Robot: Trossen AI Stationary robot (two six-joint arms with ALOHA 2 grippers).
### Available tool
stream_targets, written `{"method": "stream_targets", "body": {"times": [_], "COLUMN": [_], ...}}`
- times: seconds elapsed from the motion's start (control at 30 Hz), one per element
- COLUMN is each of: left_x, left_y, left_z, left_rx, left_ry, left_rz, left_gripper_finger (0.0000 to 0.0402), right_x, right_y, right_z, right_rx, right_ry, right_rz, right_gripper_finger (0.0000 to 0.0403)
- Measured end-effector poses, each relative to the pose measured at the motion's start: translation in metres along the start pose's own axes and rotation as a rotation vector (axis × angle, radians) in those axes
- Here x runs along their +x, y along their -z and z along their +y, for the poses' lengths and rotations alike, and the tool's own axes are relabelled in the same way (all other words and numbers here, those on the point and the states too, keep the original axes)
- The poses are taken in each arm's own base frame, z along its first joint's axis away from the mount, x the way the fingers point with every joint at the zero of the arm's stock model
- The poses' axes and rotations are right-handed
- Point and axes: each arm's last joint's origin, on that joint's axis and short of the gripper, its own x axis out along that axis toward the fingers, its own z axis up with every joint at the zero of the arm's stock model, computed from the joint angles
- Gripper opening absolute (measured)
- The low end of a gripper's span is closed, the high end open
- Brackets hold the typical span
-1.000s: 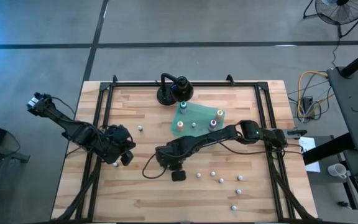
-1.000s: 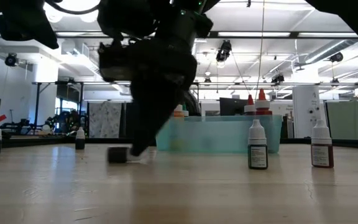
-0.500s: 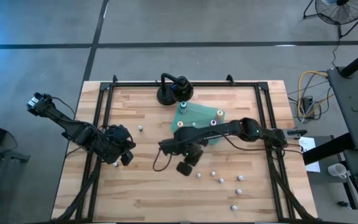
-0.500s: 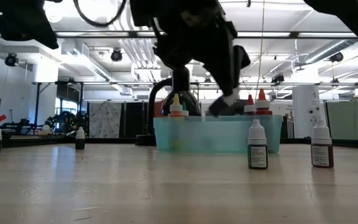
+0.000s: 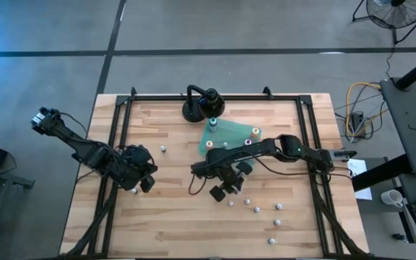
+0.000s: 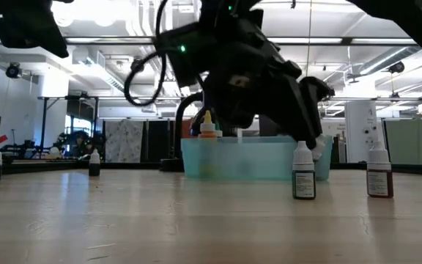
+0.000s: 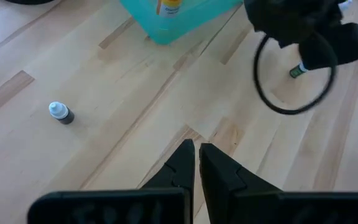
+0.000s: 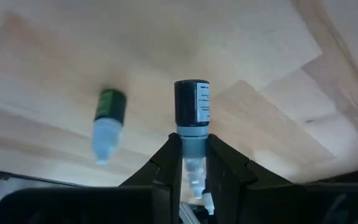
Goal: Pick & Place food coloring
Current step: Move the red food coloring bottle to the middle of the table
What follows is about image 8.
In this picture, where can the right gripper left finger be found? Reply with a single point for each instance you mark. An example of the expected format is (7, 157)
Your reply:
(169, 168)

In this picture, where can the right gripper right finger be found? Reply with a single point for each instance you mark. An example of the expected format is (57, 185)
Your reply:
(228, 174)

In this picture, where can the small black bottle white label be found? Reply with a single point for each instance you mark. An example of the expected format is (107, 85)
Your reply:
(186, 102)

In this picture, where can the small dark green coloring bottle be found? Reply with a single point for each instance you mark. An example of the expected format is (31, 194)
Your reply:
(110, 105)

